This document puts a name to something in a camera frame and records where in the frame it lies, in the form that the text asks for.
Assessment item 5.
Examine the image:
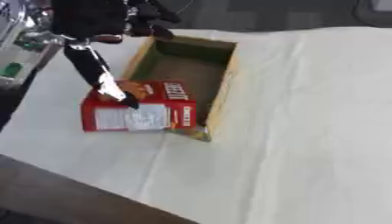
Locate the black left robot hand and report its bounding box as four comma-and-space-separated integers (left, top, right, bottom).
49, 0, 183, 110

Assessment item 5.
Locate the red snack box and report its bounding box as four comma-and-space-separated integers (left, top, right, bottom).
80, 80, 200, 133

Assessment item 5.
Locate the tan cardboard box green inside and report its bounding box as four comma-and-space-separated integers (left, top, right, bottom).
121, 35, 242, 144

